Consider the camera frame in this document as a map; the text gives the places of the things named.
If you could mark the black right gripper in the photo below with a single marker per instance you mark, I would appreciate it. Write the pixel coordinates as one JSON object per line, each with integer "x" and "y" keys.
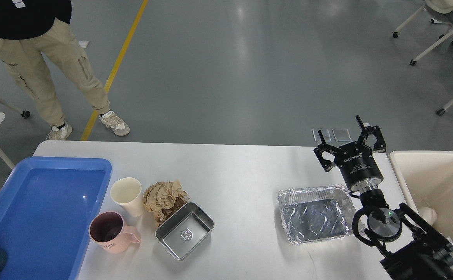
{"x": 357, "y": 165}

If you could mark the stainless steel square tray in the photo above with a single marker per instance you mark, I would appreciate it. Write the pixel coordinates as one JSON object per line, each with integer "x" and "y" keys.
{"x": 184, "y": 230}

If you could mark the pink ceramic mug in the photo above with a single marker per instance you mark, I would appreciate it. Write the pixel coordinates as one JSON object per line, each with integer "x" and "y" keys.
{"x": 111, "y": 232}

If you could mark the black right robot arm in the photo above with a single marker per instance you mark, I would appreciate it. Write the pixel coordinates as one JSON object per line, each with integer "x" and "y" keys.
{"x": 412, "y": 249}

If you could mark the clear floor plate right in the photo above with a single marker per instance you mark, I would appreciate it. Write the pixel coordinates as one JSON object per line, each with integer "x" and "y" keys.
{"x": 342, "y": 135}

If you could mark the clear floor plate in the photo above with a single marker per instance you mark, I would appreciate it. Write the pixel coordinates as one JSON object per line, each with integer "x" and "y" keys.
{"x": 324, "y": 132}
{"x": 342, "y": 135}

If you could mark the clear floor plate left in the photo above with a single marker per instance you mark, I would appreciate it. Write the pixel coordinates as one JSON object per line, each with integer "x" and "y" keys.
{"x": 324, "y": 132}

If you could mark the aluminium foil tray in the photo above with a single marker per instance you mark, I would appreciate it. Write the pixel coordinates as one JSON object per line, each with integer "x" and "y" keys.
{"x": 316, "y": 214}

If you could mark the cream plastic bin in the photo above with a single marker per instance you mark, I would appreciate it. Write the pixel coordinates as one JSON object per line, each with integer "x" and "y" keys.
{"x": 426, "y": 180}

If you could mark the white office chair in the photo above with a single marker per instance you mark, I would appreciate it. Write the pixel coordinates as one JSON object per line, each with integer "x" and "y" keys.
{"x": 440, "y": 10}

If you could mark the crumpled brown paper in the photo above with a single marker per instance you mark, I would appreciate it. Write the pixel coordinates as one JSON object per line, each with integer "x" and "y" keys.
{"x": 163, "y": 199}

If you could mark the cream paper cup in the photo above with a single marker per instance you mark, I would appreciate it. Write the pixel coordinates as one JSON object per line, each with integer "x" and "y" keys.
{"x": 127, "y": 192}

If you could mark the blue plastic tray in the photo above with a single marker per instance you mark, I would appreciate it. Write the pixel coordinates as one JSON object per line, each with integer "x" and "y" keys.
{"x": 46, "y": 206}

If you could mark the person in khaki trousers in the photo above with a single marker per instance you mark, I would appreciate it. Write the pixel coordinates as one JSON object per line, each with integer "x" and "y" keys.
{"x": 32, "y": 30}

